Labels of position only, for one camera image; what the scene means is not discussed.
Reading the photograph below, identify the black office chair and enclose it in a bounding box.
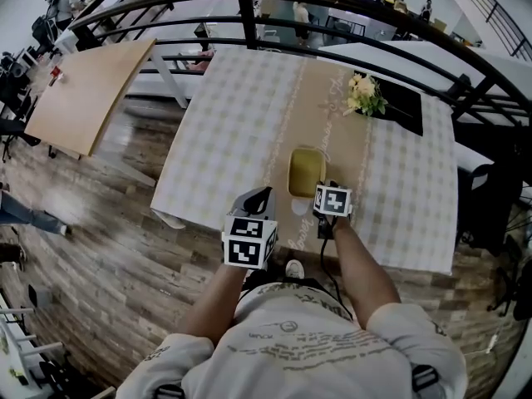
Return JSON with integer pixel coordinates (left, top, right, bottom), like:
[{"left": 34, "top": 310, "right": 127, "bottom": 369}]
[
  {"left": 0, "top": 52, "right": 34, "bottom": 116},
  {"left": 0, "top": 116, "right": 42, "bottom": 164},
  {"left": 456, "top": 131, "right": 525, "bottom": 258}
]

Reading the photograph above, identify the person's white printed t-shirt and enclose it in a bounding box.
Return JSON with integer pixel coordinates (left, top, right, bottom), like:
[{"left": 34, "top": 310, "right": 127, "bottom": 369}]
[{"left": 116, "top": 278, "right": 469, "bottom": 399}]

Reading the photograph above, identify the yellow rectangular dish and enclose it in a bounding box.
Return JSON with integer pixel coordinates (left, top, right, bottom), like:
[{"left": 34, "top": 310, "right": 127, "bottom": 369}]
[{"left": 287, "top": 146, "right": 328, "bottom": 201}]

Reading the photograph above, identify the wooden table with white legs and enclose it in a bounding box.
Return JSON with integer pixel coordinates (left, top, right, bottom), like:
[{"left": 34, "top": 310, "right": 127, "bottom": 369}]
[{"left": 23, "top": 38, "right": 190, "bottom": 161}]

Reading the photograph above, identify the person's right forearm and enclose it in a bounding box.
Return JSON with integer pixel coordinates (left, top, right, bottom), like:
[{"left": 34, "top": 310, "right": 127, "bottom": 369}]
[{"left": 332, "top": 216, "right": 402, "bottom": 330}]

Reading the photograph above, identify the white metal rack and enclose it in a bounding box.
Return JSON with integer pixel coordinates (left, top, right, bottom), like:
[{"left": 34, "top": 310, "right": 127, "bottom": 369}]
[{"left": 0, "top": 297, "right": 64, "bottom": 390}]

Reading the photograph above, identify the yellow flower bunch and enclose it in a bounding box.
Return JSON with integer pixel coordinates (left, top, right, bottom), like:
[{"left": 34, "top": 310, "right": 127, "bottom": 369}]
[{"left": 342, "top": 72, "right": 389, "bottom": 118}]

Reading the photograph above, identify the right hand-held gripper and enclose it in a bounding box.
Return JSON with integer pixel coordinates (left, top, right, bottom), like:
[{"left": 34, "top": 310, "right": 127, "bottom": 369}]
[{"left": 312, "top": 180, "right": 353, "bottom": 239}]

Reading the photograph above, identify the person's left forearm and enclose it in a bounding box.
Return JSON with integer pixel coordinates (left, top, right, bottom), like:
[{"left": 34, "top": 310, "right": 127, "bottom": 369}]
[{"left": 178, "top": 262, "right": 255, "bottom": 347}]

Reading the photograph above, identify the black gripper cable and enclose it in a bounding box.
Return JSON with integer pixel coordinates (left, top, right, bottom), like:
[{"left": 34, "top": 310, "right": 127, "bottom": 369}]
[{"left": 318, "top": 218, "right": 354, "bottom": 320}]

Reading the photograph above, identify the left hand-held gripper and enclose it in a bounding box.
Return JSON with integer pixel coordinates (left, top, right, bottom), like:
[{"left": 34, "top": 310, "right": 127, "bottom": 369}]
[{"left": 222, "top": 185, "right": 278, "bottom": 270}]

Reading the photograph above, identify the black tray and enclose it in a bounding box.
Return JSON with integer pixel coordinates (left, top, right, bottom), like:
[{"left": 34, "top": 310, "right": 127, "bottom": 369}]
[{"left": 355, "top": 71, "right": 425, "bottom": 137}]

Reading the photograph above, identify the tan table runner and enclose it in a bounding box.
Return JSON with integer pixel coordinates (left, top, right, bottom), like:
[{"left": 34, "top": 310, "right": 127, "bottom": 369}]
[{"left": 261, "top": 56, "right": 374, "bottom": 261}]

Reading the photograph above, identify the checked tablecloth table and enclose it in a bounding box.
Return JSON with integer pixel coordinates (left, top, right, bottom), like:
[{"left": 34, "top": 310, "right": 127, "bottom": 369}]
[{"left": 150, "top": 47, "right": 459, "bottom": 276}]

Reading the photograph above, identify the black strap buckle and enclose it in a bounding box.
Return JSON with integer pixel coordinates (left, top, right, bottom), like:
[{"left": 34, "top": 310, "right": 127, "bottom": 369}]
[
  {"left": 153, "top": 384, "right": 186, "bottom": 399},
  {"left": 411, "top": 363, "right": 441, "bottom": 394}
]

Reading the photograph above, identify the black metal railing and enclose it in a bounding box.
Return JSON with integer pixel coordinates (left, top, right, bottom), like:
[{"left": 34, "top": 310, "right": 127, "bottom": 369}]
[
  {"left": 451, "top": 0, "right": 532, "bottom": 62},
  {"left": 68, "top": 0, "right": 532, "bottom": 122}
]

